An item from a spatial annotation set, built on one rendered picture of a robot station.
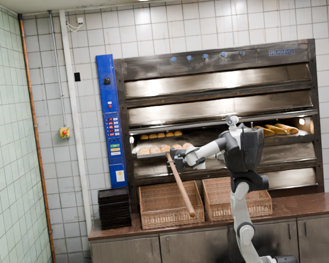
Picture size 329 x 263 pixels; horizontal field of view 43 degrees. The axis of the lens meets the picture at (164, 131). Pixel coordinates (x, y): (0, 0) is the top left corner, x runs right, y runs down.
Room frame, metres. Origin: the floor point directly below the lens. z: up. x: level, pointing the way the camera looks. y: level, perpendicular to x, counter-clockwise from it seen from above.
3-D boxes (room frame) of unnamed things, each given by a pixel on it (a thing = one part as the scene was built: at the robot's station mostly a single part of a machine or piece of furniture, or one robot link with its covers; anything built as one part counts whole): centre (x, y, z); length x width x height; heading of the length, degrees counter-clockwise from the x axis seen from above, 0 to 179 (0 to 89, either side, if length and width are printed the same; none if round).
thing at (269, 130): (4.50, -1.13, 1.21); 0.61 x 0.48 x 0.06; 1
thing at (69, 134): (3.97, 0.94, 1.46); 0.10 x 0.07 x 0.10; 91
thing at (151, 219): (3.77, 0.02, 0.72); 0.56 x 0.49 x 0.28; 93
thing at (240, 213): (3.18, -0.54, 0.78); 0.18 x 0.15 x 0.47; 2
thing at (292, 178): (4.05, -0.56, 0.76); 1.79 x 0.11 x 0.19; 91
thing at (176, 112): (4.05, -0.56, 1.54); 1.79 x 0.11 x 0.19; 91
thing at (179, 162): (3.22, -0.12, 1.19); 0.12 x 0.10 x 0.13; 85
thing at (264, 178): (3.18, -0.62, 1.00); 0.28 x 0.13 x 0.18; 92
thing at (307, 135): (4.07, -0.56, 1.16); 1.80 x 0.06 x 0.04; 91
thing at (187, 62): (4.07, -0.56, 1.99); 1.80 x 0.08 x 0.21; 91
